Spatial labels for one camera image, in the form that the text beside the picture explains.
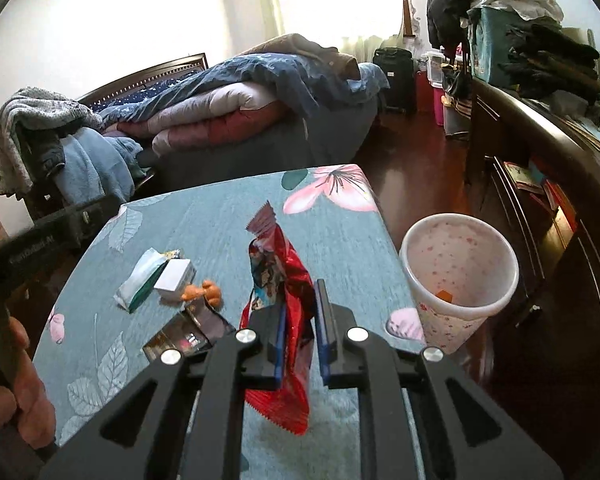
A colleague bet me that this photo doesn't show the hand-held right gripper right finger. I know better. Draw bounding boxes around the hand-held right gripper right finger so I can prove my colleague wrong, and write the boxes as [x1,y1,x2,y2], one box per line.
[314,279,563,480]

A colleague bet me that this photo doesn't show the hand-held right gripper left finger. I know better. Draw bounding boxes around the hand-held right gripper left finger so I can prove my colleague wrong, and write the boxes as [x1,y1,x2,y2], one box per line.
[37,305,288,480]

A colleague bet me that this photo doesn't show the red snack bag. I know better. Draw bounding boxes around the red snack bag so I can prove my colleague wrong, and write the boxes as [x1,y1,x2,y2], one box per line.
[240,201,315,435]

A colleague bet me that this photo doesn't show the white pink-dotted trash bin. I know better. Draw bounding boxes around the white pink-dotted trash bin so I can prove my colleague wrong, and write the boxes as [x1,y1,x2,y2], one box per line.
[399,213,520,353]

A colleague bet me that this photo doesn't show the person's left hand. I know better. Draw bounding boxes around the person's left hand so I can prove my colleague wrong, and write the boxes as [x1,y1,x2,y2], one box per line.
[0,315,57,451]

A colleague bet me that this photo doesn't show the dark jacket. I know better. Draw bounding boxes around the dark jacket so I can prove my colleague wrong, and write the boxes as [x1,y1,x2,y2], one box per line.
[22,130,66,181]

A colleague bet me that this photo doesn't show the dark foil wrapper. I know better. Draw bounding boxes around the dark foil wrapper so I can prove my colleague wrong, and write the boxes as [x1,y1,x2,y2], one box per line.
[143,305,236,363]

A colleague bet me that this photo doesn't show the small orange peel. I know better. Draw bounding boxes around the small orange peel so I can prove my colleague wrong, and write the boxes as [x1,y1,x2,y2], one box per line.
[181,280,222,308]

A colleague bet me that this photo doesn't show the light blue fleece blanket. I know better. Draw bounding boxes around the light blue fleece blanket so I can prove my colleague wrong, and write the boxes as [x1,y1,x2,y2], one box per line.
[55,127,146,206]

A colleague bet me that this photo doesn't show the white green tissue packet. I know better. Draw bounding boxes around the white green tissue packet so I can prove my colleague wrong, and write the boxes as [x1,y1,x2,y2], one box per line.
[114,248,167,313]

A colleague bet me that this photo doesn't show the small white box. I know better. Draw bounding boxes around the small white box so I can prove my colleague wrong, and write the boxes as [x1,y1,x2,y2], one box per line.
[153,258,197,302]

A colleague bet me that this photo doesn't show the grey fleece blanket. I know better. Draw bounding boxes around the grey fleece blanket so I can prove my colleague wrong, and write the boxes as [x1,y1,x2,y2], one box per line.
[0,87,103,196]

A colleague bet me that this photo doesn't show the blue star-print pillow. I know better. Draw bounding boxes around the blue star-print pillow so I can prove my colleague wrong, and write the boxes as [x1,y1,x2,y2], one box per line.
[87,72,201,113]

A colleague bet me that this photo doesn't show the bed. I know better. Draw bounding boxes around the bed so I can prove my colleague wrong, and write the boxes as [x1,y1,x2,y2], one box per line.
[75,33,391,196]

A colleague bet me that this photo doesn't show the dark wooden headboard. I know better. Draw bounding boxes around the dark wooden headboard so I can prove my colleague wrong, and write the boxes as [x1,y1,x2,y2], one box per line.
[75,52,210,111]

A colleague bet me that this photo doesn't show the pink quilt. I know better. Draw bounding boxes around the pink quilt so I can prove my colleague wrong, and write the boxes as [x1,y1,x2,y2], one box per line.
[102,82,301,161]

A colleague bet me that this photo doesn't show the pink plastic container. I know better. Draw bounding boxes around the pink plastic container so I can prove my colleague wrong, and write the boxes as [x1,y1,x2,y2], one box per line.
[432,85,448,126]

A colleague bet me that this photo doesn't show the books on dresser shelf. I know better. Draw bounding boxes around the books on dresser shelf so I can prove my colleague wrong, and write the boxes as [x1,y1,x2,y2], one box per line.
[502,160,576,221]

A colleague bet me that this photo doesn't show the black suitcase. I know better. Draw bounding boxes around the black suitcase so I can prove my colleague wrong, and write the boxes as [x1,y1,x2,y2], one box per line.
[372,47,416,113]

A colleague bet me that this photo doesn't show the blue duvet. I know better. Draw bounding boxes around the blue duvet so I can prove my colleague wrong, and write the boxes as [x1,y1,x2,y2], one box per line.
[105,52,391,126]

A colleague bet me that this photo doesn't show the dark wooden dresser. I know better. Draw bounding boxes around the dark wooden dresser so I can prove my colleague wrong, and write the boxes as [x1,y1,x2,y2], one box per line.
[465,80,600,461]

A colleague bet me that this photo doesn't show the white lidded container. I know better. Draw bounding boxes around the white lidded container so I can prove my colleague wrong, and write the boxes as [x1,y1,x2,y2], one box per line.
[425,50,453,86]

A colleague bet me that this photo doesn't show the brown blanket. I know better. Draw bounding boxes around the brown blanket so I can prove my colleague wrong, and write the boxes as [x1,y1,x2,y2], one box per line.
[240,33,361,81]

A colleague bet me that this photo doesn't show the teal cloth-covered box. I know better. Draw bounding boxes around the teal cloth-covered box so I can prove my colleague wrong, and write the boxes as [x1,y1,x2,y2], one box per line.
[467,7,518,86]

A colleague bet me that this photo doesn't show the black folded clothes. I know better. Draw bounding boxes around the black folded clothes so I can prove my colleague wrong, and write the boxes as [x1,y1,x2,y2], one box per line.
[497,25,600,106]

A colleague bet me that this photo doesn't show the black hanging coats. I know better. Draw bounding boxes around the black hanging coats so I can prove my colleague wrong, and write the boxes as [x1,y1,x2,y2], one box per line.
[426,0,486,51]

